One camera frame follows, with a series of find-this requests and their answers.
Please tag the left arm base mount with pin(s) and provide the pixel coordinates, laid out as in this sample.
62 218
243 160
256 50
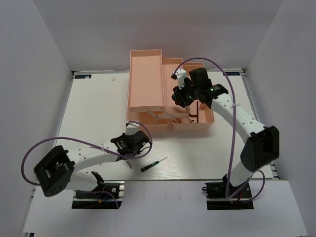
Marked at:
110 197

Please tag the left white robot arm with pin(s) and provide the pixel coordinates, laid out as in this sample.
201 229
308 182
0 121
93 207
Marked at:
61 169

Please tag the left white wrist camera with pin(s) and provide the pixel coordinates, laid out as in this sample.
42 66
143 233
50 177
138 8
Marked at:
131 128

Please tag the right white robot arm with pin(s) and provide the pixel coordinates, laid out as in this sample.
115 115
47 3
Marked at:
261 143

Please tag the large dark hex key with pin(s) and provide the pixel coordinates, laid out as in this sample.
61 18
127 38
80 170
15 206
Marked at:
194 111

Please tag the right blue table label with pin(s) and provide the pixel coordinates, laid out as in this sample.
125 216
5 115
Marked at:
233 73

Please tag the blue table label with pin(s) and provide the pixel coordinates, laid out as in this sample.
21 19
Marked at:
83 76
233 73

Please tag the pink plastic toolbox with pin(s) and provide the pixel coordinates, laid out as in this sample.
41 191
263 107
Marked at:
149 94

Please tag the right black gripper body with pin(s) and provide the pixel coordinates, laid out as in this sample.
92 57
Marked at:
187 95

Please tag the black green precision screwdriver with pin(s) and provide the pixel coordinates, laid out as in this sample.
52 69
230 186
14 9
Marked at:
145 168

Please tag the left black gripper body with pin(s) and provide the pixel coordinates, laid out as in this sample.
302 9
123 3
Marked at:
124 137

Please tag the left blue table label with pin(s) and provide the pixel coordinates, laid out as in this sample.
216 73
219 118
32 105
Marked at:
83 76

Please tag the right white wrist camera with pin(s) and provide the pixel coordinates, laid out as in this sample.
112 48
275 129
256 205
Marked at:
180 76

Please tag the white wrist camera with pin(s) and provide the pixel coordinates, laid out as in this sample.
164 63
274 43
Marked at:
131 128
180 76

